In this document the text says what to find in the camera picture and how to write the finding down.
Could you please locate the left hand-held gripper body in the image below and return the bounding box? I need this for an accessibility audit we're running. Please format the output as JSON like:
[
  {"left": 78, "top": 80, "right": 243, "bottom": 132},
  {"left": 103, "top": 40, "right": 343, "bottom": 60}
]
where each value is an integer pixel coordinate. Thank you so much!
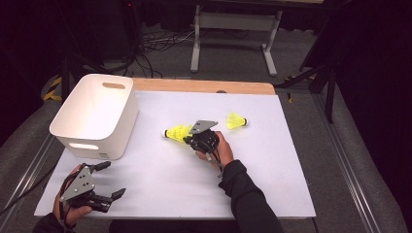
[{"left": 58, "top": 162, "right": 111, "bottom": 214}]

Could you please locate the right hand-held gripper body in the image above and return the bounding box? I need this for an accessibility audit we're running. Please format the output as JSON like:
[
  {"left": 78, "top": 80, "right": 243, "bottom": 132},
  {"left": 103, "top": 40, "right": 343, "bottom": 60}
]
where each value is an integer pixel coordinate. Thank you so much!
[{"left": 189, "top": 119, "right": 222, "bottom": 155}]

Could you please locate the yellow plastic shuttlecock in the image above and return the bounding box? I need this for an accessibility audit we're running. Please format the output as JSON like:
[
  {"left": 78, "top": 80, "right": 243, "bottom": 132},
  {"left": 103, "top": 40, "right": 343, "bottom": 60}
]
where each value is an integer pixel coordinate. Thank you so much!
[
  {"left": 225, "top": 111, "right": 250, "bottom": 131},
  {"left": 161, "top": 123, "right": 194, "bottom": 144}
]

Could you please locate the white plastic storage bin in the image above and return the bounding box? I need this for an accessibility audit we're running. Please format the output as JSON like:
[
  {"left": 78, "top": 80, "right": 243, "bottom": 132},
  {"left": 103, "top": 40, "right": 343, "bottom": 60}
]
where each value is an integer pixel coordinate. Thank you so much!
[{"left": 49, "top": 73, "right": 140, "bottom": 161}]

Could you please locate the person's right hand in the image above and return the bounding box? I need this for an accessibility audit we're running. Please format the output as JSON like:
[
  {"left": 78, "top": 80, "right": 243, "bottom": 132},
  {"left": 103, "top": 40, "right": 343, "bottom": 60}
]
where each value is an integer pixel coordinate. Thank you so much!
[{"left": 194, "top": 130, "right": 235, "bottom": 170}]

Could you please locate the person's left hand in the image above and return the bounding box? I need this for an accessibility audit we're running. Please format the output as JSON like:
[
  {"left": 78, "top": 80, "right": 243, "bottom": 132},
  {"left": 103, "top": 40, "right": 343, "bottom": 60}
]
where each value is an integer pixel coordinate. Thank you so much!
[{"left": 52, "top": 164, "right": 93, "bottom": 227}]

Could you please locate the yellow and black floor tape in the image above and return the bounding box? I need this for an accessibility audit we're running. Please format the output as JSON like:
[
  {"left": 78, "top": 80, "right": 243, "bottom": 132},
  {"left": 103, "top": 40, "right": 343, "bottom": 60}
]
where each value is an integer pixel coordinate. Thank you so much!
[{"left": 43, "top": 76, "right": 64, "bottom": 102}]

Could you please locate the black tripod stand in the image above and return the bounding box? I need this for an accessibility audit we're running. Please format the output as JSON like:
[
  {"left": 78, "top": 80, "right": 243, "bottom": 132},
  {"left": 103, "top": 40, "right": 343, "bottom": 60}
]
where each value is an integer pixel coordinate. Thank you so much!
[
  {"left": 275, "top": 0, "right": 354, "bottom": 124},
  {"left": 59, "top": 52, "right": 113, "bottom": 102}
]

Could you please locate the white metal stand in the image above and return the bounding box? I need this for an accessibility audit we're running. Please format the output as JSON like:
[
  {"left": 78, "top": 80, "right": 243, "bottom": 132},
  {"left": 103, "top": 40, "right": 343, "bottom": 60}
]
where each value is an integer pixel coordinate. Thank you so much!
[{"left": 189, "top": 0, "right": 325, "bottom": 78}]

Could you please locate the black curtain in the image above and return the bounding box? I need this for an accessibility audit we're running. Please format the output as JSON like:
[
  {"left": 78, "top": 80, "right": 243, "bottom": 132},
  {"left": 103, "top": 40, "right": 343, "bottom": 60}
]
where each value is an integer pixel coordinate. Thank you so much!
[
  {"left": 0, "top": 0, "right": 144, "bottom": 147},
  {"left": 299, "top": 0, "right": 412, "bottom": 208}
]

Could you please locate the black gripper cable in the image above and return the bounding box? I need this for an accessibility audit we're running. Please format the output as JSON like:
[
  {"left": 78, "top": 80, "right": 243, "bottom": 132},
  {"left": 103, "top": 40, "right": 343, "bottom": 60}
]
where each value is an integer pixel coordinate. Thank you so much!
[
  {"left": 208, "top": 150, "right": 225, "bottom": 179},
  {"left": 0, "top": 163, "right": 66, "bottom": 216}
]

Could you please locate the aluminium floor rail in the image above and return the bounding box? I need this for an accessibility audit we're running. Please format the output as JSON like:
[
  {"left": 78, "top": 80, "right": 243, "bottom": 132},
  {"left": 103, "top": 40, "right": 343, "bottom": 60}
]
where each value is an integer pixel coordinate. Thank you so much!
[
  {"left": 311, "top": 92, "right": 410, "bottom": 233},
  {"left": 0, "top": 134, "right": 64, "bottom": 233}
]

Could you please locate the bundle of black floor cables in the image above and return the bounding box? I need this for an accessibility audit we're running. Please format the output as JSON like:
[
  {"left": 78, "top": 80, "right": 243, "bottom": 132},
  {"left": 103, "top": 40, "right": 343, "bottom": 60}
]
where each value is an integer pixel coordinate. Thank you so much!
[{"left": 122, "top": 28, "right": 195, "bottom": 79}]

